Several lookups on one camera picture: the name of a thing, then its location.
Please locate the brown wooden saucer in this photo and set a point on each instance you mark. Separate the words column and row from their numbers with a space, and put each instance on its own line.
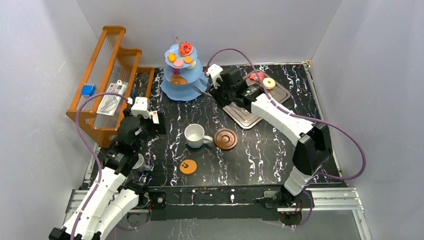
column 225, row 139

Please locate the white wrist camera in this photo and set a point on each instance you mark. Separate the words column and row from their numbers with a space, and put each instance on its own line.
column 214, row 72
column 141, row 107

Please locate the orange round coaster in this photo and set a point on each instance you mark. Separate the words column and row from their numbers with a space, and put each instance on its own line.
column 188, row 167

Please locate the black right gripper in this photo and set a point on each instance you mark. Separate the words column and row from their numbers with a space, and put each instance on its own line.
column 216, row 92

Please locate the silver metal tray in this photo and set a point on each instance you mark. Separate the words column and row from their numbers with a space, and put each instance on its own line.
column 247, row 120

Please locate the orange wooden tiered rack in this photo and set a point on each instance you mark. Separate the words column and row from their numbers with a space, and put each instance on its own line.
column 109, row 63

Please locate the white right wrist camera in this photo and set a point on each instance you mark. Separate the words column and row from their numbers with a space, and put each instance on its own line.
column 214, row 72

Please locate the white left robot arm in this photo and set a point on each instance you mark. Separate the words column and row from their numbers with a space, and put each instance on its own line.
column 112, row 195

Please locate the clear ruler set package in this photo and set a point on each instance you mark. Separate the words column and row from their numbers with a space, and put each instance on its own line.
column 109, row 103

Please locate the cream white donut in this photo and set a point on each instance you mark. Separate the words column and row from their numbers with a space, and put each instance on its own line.
column 269, row 83
column 192, row 66

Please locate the magenta pink roll cake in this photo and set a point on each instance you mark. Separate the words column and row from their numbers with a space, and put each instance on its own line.
column 176, row 71

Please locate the pink round macaron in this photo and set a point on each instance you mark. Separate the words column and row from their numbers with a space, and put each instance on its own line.
column 178, row 63

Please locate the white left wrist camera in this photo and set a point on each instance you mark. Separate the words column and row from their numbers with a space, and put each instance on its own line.
column 141, row 107

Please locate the white ceramic mug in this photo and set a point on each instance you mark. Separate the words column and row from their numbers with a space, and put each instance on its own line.
column 195, row 136

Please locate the blue three-tier cake stand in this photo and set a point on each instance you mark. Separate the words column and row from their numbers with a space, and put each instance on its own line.
column 197, row 80

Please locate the round orange cookie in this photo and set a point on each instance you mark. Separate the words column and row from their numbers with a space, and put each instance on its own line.
column 188, row 59

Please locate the blue eraser block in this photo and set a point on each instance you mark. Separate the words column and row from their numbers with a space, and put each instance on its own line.
column 88, row 90

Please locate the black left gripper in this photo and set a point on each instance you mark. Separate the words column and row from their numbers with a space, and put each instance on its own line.
column 159, row 122

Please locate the brown croissant pastry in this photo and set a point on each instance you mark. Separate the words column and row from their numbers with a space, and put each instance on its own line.
column 178, row 79

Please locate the orange fish-shaped cookie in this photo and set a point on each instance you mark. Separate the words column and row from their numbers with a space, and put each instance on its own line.
column 172, row 57

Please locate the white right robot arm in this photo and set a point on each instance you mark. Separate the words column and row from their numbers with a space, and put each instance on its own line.
column 312, row 141

